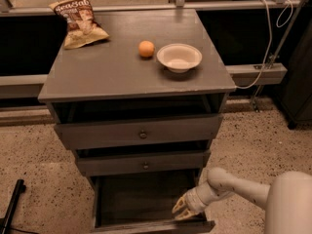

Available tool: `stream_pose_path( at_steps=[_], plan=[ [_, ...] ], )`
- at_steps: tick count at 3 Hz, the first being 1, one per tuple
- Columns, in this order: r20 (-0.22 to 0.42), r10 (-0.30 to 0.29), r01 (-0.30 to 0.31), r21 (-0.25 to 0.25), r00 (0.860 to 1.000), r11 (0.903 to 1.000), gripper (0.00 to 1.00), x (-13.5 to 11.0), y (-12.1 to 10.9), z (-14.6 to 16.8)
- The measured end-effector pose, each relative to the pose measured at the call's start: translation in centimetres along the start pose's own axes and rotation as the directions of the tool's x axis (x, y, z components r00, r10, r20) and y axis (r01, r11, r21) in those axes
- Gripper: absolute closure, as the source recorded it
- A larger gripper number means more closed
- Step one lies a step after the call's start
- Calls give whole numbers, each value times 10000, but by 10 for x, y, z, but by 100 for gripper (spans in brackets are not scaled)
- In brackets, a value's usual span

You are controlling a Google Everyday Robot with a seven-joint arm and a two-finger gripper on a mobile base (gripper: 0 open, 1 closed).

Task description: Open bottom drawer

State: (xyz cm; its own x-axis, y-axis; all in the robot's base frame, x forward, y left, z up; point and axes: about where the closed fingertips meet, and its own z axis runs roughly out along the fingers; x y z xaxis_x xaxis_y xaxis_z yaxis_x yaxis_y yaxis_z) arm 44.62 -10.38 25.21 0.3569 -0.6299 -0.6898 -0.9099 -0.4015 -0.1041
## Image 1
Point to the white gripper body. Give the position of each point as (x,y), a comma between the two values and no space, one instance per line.
(195,201)

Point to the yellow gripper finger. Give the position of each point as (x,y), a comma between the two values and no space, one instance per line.
(180,206)
(186,214)

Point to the grey bottom drawer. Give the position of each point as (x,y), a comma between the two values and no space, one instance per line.
(142,204)

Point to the grey drawer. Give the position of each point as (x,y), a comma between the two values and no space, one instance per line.
(142,204)
(143,163)
(138,132)

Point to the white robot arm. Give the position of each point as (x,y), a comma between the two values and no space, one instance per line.
(287,201)

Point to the grey middle drawer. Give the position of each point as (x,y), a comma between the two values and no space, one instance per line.
(143,163)

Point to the grey top drawer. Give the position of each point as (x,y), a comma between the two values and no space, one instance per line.
(138,132)

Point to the grey wooden drawer cabinet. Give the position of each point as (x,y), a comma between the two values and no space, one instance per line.
(122,114)

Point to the white paper bowl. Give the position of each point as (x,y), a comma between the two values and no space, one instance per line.
(179,58)

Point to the dark cabinet at right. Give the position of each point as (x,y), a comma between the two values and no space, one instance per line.
(297,93)

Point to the orange fruit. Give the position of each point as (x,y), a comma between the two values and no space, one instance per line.
(146,49)

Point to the black pole on floor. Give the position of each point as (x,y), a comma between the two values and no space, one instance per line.
(5,222)

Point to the sea salt chips bag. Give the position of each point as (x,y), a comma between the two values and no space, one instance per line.
(82,29)

